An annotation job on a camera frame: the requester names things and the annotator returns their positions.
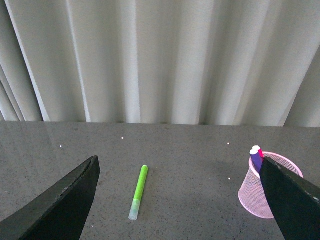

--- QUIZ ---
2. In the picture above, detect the green highlighter pen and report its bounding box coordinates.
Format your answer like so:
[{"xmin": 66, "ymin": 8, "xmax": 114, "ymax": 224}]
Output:
[{"xmin": 128, "ymin": 165, "xmax": 149, "ymax": 221}]

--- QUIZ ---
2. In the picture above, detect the pink mesh pen cup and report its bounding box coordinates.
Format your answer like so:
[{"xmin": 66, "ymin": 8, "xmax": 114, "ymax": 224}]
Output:
[{"xmin": 238, "ymin": 151, "xmax": 304, "ymax": 219}]

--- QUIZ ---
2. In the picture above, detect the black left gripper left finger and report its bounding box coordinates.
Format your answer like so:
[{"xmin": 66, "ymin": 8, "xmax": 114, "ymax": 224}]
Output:
[{"xmin": 0, "ymin": 156, "xmax": 101, "ymax": 240}]

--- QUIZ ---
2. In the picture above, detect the white pleated curtain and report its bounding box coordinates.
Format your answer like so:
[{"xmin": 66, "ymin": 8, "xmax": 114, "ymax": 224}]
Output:
[{"xmin": 0, "ymin": 0, "xmax": 320, "ymax": 127}]

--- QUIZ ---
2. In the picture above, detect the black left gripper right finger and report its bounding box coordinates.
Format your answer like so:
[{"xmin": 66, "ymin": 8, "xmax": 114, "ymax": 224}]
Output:
[{"xmin": 259, "ymin": 157, "xmax": 320, "ymax": 240}]

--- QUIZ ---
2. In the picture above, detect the purple highlighter pen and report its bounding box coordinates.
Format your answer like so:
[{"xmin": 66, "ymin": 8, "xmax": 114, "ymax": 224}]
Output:
[{"xmin": 249, "ymin": 149, "xmax": 263, "ymax": 173}]

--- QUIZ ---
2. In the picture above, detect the pink highlighter pen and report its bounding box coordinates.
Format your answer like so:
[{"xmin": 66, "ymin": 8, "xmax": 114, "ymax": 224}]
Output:
[{"xmin": 252, "ymin": 145, "xmax": 264, "ymax": 159}]

